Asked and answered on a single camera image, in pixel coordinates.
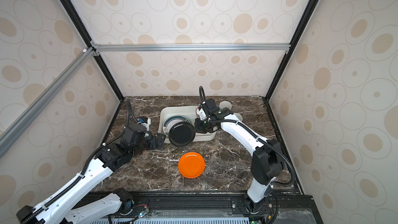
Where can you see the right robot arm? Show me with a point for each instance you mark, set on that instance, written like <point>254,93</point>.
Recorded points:
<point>269,166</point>

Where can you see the orange bowl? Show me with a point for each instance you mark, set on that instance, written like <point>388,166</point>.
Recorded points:
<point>191,165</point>

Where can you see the black frame post right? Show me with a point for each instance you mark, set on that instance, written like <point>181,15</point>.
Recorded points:
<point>302,24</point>

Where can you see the black frame post left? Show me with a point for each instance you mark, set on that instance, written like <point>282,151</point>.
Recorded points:
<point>84,34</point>

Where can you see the black frame post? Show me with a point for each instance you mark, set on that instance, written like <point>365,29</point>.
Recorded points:
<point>84,34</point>
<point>302,24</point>

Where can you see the left diagonal aluminium rail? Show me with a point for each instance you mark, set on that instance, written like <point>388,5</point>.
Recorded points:
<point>17,128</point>

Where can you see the black round plate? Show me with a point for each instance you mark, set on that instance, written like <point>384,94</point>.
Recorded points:
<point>182,134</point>

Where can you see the horizontal aluminium rail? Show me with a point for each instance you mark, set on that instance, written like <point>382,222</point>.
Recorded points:
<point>192,47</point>

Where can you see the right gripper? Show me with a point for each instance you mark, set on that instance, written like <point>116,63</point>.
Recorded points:
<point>198,127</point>

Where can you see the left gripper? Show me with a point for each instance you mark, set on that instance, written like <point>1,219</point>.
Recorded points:
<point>154,143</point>

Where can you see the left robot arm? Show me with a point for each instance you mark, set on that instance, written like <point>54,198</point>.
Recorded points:
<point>102,163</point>

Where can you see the white plate green red rim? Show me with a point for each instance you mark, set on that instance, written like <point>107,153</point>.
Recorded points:
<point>171,121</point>

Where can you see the purple mug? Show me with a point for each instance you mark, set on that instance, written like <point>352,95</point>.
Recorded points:
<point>239,116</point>

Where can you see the light blue mug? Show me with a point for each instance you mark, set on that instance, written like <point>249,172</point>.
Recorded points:
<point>225,104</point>

